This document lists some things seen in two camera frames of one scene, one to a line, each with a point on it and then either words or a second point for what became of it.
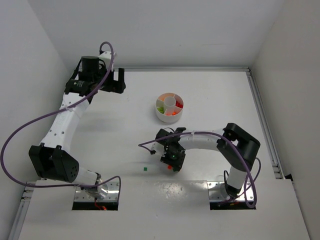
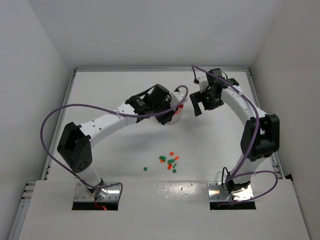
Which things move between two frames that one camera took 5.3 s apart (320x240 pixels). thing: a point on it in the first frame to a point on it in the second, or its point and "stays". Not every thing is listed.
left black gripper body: x=114 y=80 to x=164 y=116
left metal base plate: x=79 y=195 stays
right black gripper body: x=172 y=163 to x=198 y=99
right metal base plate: x=214 y=195 stays
